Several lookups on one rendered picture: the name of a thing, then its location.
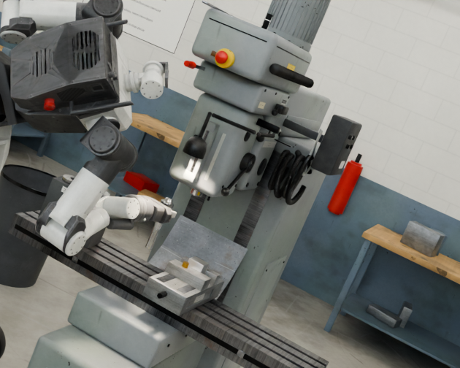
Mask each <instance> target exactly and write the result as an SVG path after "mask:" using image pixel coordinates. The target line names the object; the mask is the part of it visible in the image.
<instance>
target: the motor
mask: <svg viewBox="0 0 460 368"><path fill-rule="evenodd" d="M330 1H331V0H272V2H271V4H270V6H269V9H268V12H267V13H269V14H271V15H273V17H272V20H271V23H270V24H269V28H268V29H267V30H268V31H271V32H275V33H276V34H277V35H279V36H280V37H282V38H284V39H286V40H288V41H289V42H291V43H293V44H294V45H296V46H298V47H301V48H302V49H303V50H305V51H307V52H309V51H310V48H311V45H312V44H313V41H314V39H315V36H316V34H317V33H318V29H319V27H320V25H321V22H322V20H323V17H324V15H325V14H326V11H327V9H328V6H329V4H330ZM266 16H267V15H266ZM265 18H266V17H265ZM265 18H264V20H265ZM263 23H264V22H263ZM263 23H262V24H263Z"/></svg>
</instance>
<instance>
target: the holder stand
mask: <svg viewBox="0 0 460 368"><path fill-rule="evenodd" d="M73 179H75V176H72V175H63V176H61V177H54V178H53V179H52V181H51V184H50V187H49V189H48V192H47V195H46V197H45V200H44V203H43V205H42V209H41V210H40V213H39V216H40V215H41V214H42V212H43V210H44V209H45V208H46V206H47V205H48V204H49V203H50V202H56V201H58V200H59V199H60V198H61V196H62V195H63V193H64V192H65V190H66V189H67V188H68V187H69V185H70V184H71V182H72V181H73ZM104 196H110V193H108V192H107V191H105V192H104V194H103V195H102V196H101V198H102V197H104ZM39 216H38V217H39ZM105 229H106V227H105V228H103V229H102V230H100V231H98V232H96V233H95V234H93V235H92V236H90V237H89V238H88V239H87V240H86V242H85V244H84V246H83V247H84V248H90V247H92V246H94V245H97V244H99V243H100V242H101V239H102V236H103V234H104V231H105Z"/></svg>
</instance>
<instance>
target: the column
mask: <svg viewBox="0 0 460 368"><path fill-rule="evenodd" d="M278 140H280V141H281V142H284V143H286V144H288V145H290V146H292V147H289V146H287V145H284V144H282V143H280V142H277V143H276V145H275V148H274V150H273V152H272V154H271V157H270V159H269V162H268V164H267V167H266V169H265V170H264V173H263V175H262V177H261V180H260V184H259V186H258V187H257V188H254V189H248V190H242V191H239V190H237V189H236V188H235V189H234V191H233V193H232V194H230V195H228V196H218V197H210V200H209V201H207V198H208V195H206V194H203V196H202V197H197V196H194V195H192V194H191V193H190V190H191V187H189V186H187V185H185V184H183V183H181V182H179V183H178V185H177V188H176V191H175V194H174V196H173V198H172V203H173V204H174V207H173V208H172V211H175V212H176V213H177V214H176V216H175V218H171V220H170V222H169V223H164V224H163V226H162V227H161V229H160V231H159V233H158V236H157V238H156V240H155V243H154V245H153V248H152V250H151V252H150V255H149V256H148V259H147V262H149V260H151V258H152V257H153V256H154V255H155V253H156V252H157V251H158V249H159V248H160V247H161V246H162V245H163V243H164V241H165V239H166V238H167V236H168V235H169V233H170V231H171V230H172V228H173V227H174V225H175V224H176V222H177V220H178V218H179V217H180V215H183V216H184V217H186V218H188V219H190V220H192V221H194V222H196V223H198V224H200V225H202V226H204V227H206V228H208V229H209V230H211V231H214V232H215V233H217V234H219V235H221V236H223V237H225V238H227V239H230V240H231V241H232V242H235V243H237V244H238V245H241V246H243V247H244V248H247V249H248V251H247V253H246V254H245V256H244V258H243V260H242V261H241V263H240V264H239V266H238V268H237V270H236V272H235V273H234V275H233V277H232V278H231V280H230V282H229V283H228V285H227V286H226V287H225V289H224V290H223V292H222V293H221V295H220V296H219V297H218V299H217V300H218V301H219V302H221V303H223V304H225V305H227V306H228V307H230V308H232V309H234V310H236V311H237V312H239V313H242V314H243V315H245V316H247V317H249V318H250V319H252V320H254V321H256V322H257V323H260V322H261V319H262V318H263V315H264V313H265V311H266V309H267V306H268V304H269V301H270V299H271V298H272V295H273V293H274V291H275V288H276V286H277V284H278V281H279V279H280V277H281V275H282V273H283V270H284V268H285V266H286V264H287V262H288V259H289V257H290V255H291V252H292V250H293V249H294V245H295V244H296V241H297V239H298V237H299V234H300V232H301V230H302V227H303V225H304V223H305V221H306V219H307V216H308V215H309V212H310V210H311V208H312V205H313V203H314V201H315V198H316V196H317V195H318V192H319V190H320V188H321V185H322V183H323V180H324V178H325V176H326V175H325V174H324V173H322V172H319V171H317V170H314V171H312V174H310V175H309V174H306V175H305V176H303V177H302V179H301V180H300V183H299V184H298V186H297V187H296V188H295V190H294V192H293V194H292V197H291V198H293V197H295V195H296V194H297V193H298V191H299V189H300V188H301V186H302V185H304V186H306V189H305V191H304V193H303V194H302V197H301V198H300V199H299V201H297V202H296V203H295V204H292V205H288V204H286V202H285V199H284V198H283V197H280V198H276V197H275V195H274V190H269V189H268V182H269V179H270V177H271V175H272V173H273V170H274V168H275V165H276V163H277V161H278V159H279V157H280V154H281V153H282V152H283V151H284V150H290V151H291V153H293V154H294V158H293V159H292V160H291V161H290V163H289V164H288V166H287V167H289V170H288V173H289V172H290V169H291V167H292V164H293V162H294V160H295V158H296V154H295V151H296V150H300V152H301V153H302V155H303V156H305V157H307V156H308V155H309V154H310V151H311V150H312V148H313V145H314V144H315V141H313V140H311V139H305V138H298V137H286V136H279V138H278ZM288 173H287V175H286V176H285V178H284V180H283V181H282V183H281V184H280V189H281V187H282V185H283V183H284V181H285V179H286V178H287V176H288ZM240 367H241V366H240V365H238V364H236V363H235V362H233V361H231V360H230V359H228V358H226V357H225V356H222V355H221V354H219V353H217V352H216V351H214V350H212V349H211V348H208V347H207V346H206V347H205V349H204V352H203V354H202V357H201V358H200V361H199V363H198V365H197V368H240Z"/></svg>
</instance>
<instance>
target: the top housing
mask: <svg viewBox="0 0 460 368"><path fill-rule="evenodd" d="M223 48H226V49H228V50H230V51H232V52H233V54H234V63H233V65H232V66H231V67H229V68H227V70H229V71H231V72H233V73H236V74H238V75H240V76H243V77H245V78H248V79H249V80H252V81H254V82H257V83H261V84H263V85H267V86H269V87H272V88H276V89H279V90H282V91H285V92H288V93H297V92H298V90H299V88H300V86H301V85H299V84H297V83H294V82H291V81H289V80H286V79H283V78H282V77H278V76H276V75H273V74H272V73H271V72H270V71H269V68H270V66H271V65H272V64H279V65H281V66H284V67H285V68H288V69H290V70H292V71H295V72H297V73H299V74H302V75H304V76H305V74H306V72H307V69H308V67H309V65H310V62H311V60H312V56H311V55H310V53H308V52H307V51H305V50H303V49H302V48H301V47H298V46H296V45H294V44H293V43H291V42H289V41H288V40H286V39H284V38H282V37H280V36H279V35H277V34H276V33H275V32H271V31H268V30H266V29H264V28H261V27H258V26H255V25H253V24H251V23H249V22H246V21H244V20H241V19H239V18H236V17H234V16H231V15H228V14H226V13H225V12H221V11H219V10H217V9H213V8H212V9H208V10H207V12H206V14H205V16H204V19H203V21H202V24H201V26H200V29H199V32H198V34H197V36H196V39H195V41H194V44H193V47H192V53H193V54H194V55H195V56H196V57H199V58H201V59H204V60H206V61H209V62H210V63H212V64H215V65H217V64H216V62H215V57H214V56H212V55H211V52H212V51H215V52H218V51H219V50H220V49H223Z"/></svg>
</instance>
